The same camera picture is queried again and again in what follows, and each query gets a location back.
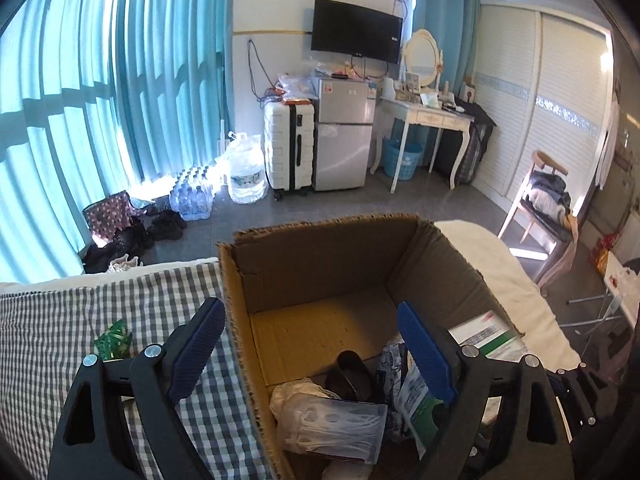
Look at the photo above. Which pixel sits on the cream lace-edged cloth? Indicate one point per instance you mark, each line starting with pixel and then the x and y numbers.
pixel 300 391

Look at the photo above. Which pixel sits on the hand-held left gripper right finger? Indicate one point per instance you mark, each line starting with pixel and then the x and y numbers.
pixel 425 355

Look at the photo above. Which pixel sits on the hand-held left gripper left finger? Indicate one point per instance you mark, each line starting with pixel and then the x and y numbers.
pixel 200 350

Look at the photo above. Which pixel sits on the blue plastic basket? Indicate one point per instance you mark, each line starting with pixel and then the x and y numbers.
pixel 402 160

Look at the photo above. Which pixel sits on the clear plastic bag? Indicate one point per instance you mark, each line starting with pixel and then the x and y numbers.
pixel 330 425

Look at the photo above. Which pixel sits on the plastic bags on suitcase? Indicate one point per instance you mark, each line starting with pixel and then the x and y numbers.
pixel 295 87

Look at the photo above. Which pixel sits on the teal curtain beside wardrobe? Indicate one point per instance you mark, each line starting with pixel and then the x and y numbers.
pixel 445 20

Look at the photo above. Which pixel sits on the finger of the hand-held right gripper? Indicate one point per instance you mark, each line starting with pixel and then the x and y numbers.
pixel 575 385

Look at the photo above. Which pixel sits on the black wall television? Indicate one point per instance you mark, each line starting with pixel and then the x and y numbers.
pixel 355 30

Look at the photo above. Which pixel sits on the white lace slipper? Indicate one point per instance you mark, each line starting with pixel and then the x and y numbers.
pixel 125 264

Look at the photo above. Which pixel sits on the silver mini fridge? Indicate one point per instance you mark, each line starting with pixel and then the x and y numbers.
pixel 345 150

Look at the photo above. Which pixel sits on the wooden chair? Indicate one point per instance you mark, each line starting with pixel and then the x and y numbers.
pixel 542 160

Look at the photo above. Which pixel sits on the teal window curtain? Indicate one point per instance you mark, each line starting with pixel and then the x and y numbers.
pixel 175 70
pixel 45 110

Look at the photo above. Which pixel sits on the white hard-shell suitcase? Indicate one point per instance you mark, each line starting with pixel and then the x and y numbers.
pixel 285 150

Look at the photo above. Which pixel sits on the grey white checked blanket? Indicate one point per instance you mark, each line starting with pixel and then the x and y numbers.
pixel 50 320

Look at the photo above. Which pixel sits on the white oval mirror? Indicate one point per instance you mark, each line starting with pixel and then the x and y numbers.
pixel 422 55

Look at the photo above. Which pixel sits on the white sliding wardrobe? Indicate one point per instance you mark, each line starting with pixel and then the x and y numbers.
pixel 540 90

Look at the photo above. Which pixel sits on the white printed packet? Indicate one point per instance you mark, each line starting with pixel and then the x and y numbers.
pixel 412 395

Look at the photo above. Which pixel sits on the dark polka dot bag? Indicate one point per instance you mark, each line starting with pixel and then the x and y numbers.
pixel 107 215

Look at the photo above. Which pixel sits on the brown cardboard box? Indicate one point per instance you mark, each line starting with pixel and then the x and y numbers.
pixel 310 270

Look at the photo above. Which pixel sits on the large clear water jug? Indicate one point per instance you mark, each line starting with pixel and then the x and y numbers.
pixel 246 175

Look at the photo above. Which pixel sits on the white folding table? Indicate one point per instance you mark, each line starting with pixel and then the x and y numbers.
pixel 617 285

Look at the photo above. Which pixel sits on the black curved object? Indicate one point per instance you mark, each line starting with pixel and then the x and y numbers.
pixel 352 375

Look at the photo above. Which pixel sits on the pile of black shoes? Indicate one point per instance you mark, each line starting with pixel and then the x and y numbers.
pixel 135 240

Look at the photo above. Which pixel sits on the white dressing table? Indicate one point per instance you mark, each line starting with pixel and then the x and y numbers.
pixel 430 115

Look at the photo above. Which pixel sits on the pack of water bottles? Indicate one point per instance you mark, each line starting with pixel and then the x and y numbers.
pixel 192 195

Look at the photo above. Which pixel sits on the clothes pile on chair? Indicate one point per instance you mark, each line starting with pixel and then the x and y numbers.
pixel 550 195

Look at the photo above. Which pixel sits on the black bag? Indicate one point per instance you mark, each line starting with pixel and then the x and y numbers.
pixel 472 145

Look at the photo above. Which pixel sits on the green crumpled wrapper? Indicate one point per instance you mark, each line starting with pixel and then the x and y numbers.
pixel 114 341

